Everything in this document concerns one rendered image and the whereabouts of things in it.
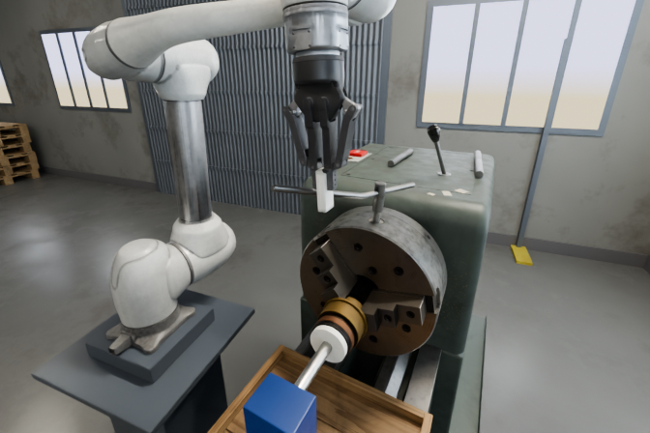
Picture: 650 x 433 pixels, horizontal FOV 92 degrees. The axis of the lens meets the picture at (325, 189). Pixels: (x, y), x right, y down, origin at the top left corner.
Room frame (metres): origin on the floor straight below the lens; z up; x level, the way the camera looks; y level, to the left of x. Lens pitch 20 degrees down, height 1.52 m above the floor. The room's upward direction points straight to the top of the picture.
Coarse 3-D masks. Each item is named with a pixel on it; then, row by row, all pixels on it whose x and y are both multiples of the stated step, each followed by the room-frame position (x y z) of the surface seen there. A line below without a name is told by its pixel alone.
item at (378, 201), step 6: (378, 186) 0.58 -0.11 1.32; (384, 186) 0.58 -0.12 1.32; (378, 192) 0.58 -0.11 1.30; (384, 192) 0.58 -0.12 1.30; (378, 198) 0.58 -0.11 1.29; (372, 204) 0.59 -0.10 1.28; (378, 204) 0.58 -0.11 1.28; (372, 210) 0.58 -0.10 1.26; (378, 210) 0.58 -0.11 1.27; (378, 216) 0.58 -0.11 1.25; (378, 222) 0.58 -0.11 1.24
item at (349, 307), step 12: (336, 300) 0.49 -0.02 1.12; (348, 300) 0.48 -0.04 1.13; (324, 312) 0.46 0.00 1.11; (336, 312) 0.45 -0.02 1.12; (348, 312) 0.45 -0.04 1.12; (360, 312) 0.46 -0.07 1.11; (324, 324) 0.43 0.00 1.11; (336, 324) 0.43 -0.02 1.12; (348, 324) 0.44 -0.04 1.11; (360, 324) 0.45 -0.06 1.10; (348, 336) 0.42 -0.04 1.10; (360, 336) 0.44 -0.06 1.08; (348, 348) 0.41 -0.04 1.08
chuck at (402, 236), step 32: (352, 224) 0.58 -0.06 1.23; (384, 224) 0.58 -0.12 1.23; (352, 256) 0.56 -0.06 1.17; (384, 256) 0.53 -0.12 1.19; (416, 256) 0.51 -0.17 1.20; (320, 288) 0.60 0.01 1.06; (352, 288) 0.61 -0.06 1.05; (384, 288) 0.53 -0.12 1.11; (416, 288) 0.50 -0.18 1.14; (384, 352) 0.53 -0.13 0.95
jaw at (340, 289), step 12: (324, 240) 0.60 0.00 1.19; (312, 252) 0.56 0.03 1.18; (324, 252) 0.55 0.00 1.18; (336, 252) 0.57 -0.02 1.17; (324, 264) 0.55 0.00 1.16; (336, 264) 0.55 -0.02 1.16; (324, 276) 0.53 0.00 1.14; (336, 276) 0.52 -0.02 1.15; (348, 276) 0.54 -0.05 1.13; (336, 288) 0.50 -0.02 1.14; (348, 288) 0.52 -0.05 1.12; (324, 300) 0.51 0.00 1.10
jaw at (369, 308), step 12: (372, 300) 0.50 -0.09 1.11; (384, 300) 0.50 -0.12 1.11; (396, 300) 0.49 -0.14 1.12; (408, 300) 0.49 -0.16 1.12; (420, 300) 0.48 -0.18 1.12; (432, 300) 0.49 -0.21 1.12; (372, 312) 0.46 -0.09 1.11; (384, 312) 0.47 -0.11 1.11; (396, 312) 0.47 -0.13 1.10; (408, 312) 0.47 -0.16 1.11; (420, 312) 0.46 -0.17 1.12; (372, 324) 0.46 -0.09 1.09; (384, 324) 0.47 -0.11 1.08; (396, 324) 0.46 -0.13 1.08; (420, 324) 0.46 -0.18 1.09
